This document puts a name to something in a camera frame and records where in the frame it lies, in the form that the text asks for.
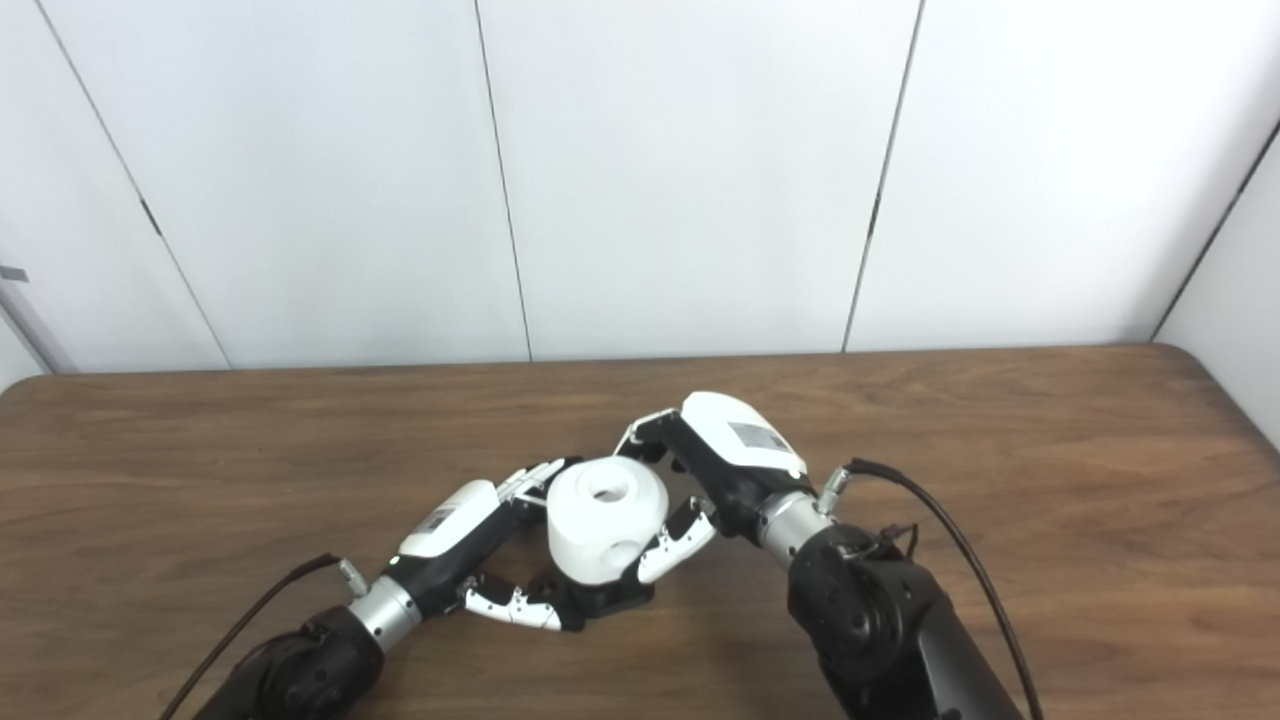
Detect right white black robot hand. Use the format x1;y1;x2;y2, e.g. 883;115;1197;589
612;390;811;586

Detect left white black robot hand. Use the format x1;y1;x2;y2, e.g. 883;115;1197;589
385;457;586;633

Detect round white plastic piece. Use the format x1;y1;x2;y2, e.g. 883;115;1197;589
546;456;671;587

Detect black flanged holder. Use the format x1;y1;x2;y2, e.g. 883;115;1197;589
530;575;656;631

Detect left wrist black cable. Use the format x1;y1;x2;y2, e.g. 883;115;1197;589
160;553;369;720

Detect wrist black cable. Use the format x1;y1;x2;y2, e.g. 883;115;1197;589
815;457;1046;720
160;553;369;720

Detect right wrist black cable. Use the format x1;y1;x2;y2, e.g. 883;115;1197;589
815;457;1046;720

